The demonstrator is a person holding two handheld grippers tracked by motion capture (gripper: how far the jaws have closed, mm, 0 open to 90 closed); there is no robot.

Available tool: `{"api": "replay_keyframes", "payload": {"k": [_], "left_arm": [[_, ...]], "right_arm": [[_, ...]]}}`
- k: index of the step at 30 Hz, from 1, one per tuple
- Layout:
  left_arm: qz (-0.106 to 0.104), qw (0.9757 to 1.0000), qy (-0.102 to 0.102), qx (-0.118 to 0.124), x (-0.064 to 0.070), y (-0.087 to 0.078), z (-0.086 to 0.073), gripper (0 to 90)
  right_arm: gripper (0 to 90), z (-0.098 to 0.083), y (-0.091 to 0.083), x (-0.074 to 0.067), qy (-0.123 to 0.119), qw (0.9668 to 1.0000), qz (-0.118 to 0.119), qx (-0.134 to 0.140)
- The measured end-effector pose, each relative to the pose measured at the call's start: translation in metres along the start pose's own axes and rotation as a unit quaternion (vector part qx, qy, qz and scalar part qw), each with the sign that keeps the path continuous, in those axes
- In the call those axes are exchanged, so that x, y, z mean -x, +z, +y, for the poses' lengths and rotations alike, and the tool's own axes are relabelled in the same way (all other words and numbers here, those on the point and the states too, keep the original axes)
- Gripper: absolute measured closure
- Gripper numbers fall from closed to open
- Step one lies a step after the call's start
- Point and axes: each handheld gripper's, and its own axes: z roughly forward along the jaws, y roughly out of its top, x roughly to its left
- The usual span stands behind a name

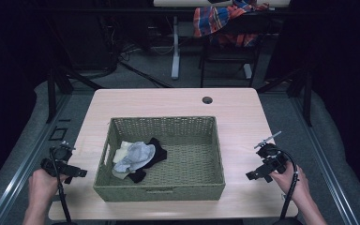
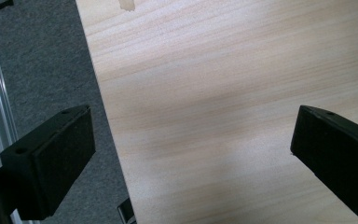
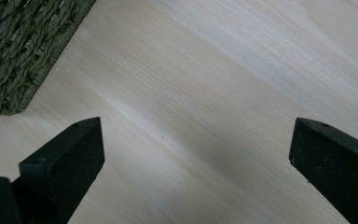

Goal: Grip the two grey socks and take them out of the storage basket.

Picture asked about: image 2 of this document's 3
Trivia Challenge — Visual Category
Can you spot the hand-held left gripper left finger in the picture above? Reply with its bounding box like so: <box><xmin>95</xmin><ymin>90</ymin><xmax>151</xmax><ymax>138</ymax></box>
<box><xmin>0</xmin><ymin>105</ymin><xmax>96</xmax><ymax>221</ymax></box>

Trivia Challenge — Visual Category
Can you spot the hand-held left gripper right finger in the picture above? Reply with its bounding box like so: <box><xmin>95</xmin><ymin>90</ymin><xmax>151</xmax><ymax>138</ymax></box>
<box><xmin>290</xmin><ymin>105</ymin><xmax>358</xmax><ymax>222</ymax></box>

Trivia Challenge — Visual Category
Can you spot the metal table bracket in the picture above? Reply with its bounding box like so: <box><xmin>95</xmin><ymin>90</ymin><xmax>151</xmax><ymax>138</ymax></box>
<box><xmin>117</xmin><ymin>197</ymin><xmax>137</xmax><ymax>224</ymax></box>

